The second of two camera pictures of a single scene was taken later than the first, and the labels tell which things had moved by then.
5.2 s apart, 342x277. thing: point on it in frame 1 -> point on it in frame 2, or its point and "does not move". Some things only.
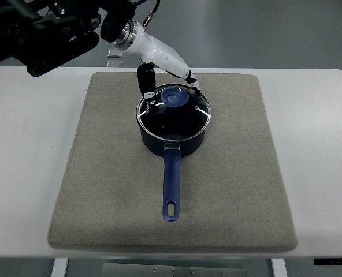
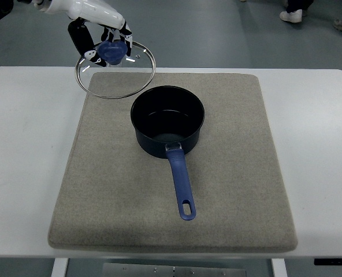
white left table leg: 60,267 does not move
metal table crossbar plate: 122,270 does not move
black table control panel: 335,261 does not move
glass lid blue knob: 175,114 -> 123,76
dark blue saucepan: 173,150 -> 167,121
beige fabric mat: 233,190 does not move
